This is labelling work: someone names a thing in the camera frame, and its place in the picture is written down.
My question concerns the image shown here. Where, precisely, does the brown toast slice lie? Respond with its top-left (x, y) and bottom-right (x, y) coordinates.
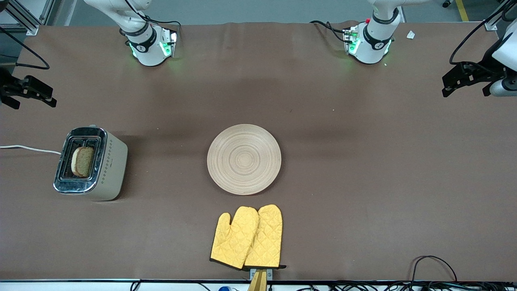
top-left (71, 146), bottom-right (95, 177)

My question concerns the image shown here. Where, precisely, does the round wooden plate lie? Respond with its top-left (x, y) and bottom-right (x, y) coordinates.
top-left (207, 124), bottom-right (282, 196)

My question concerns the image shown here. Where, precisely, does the chrome and beige toaster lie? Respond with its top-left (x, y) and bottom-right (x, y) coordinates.
top-left (53, 124), bottom-right (128, 201)

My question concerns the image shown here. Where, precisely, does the yellow quilted oven mitt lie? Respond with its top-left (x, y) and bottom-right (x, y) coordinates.
top-left (210, 206), bottom-right (259, 270)
top-left (244, 204), bottom-right (286, 270)

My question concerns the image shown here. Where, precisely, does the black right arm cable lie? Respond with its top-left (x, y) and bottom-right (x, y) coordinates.
top-left (0, 24), bottom-right (50, 70)

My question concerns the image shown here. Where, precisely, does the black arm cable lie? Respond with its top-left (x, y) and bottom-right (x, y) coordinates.
top-left (0, 24), bottom-right (50, 70)
top-left (449, 0), bottom-right (517, 65)

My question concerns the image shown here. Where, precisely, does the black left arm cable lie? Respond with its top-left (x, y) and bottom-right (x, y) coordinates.
top-left (449, 0), bottom-right (517, 65)

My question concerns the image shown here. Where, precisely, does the white toaster power cable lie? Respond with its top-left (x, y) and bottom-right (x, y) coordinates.
top-left (0, 144), bottom-right (62, 155)

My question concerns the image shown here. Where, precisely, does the aluminium frame profile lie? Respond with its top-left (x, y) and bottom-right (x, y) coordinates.
top-left (0, 0), bottom-right (46, 36)
top-left (485, 0), bottom-right (517, 31)

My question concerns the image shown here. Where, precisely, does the black base cable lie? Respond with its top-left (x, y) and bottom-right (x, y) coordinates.
top-left (310, 20), bottom-right (349, 43)

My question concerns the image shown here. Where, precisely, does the black looped cable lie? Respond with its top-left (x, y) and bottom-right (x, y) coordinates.
top-left (410, 255), bottom-right (459, 283)

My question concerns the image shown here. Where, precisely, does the black cable bundle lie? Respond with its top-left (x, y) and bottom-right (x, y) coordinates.
top-left (297, 281), bottom-right (517, 291)

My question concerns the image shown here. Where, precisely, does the light wooden post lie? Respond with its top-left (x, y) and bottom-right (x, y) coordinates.
top-left (247, 270), bottom-right (268, 291)

